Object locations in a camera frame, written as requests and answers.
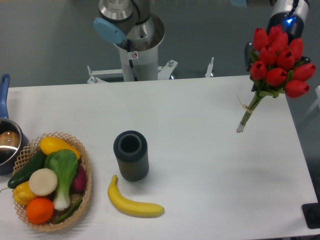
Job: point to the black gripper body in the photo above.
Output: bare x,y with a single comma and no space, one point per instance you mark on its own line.
291,15

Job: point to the red tulip bouquet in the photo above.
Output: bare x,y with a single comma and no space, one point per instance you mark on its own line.
277,68

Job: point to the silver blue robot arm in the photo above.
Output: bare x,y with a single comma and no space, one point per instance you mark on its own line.
132,27

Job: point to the black device at table edge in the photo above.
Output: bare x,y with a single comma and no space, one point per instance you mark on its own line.
311,212

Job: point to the dark grey ribbed vase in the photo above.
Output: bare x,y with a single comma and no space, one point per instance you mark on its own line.
131,152

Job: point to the yellow banana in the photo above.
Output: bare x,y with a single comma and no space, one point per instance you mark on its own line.
131,207

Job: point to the green bok choy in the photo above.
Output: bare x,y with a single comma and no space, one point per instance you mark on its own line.
64,164

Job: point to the purple sweet potato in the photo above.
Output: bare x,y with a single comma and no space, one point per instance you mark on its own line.
80,180

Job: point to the yellow squash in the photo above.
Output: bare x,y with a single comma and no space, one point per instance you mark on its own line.
51,144

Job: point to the green bean pod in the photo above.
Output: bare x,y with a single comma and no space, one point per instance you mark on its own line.
69,212

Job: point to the woven wicker basket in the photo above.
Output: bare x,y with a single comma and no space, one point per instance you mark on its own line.
26,154

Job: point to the green cucumber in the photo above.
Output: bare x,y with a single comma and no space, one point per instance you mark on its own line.
37,162

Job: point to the beige round bun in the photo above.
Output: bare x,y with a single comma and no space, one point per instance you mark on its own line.
43,182

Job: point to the orange fruit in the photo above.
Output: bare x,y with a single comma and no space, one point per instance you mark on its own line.
39,210

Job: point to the yellow bell pepper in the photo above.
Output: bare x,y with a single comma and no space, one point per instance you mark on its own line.
22,194

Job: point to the white frame at right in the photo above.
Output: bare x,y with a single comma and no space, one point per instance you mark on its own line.
308,114

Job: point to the blue handled saucepan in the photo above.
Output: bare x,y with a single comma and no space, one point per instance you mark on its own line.
12,139

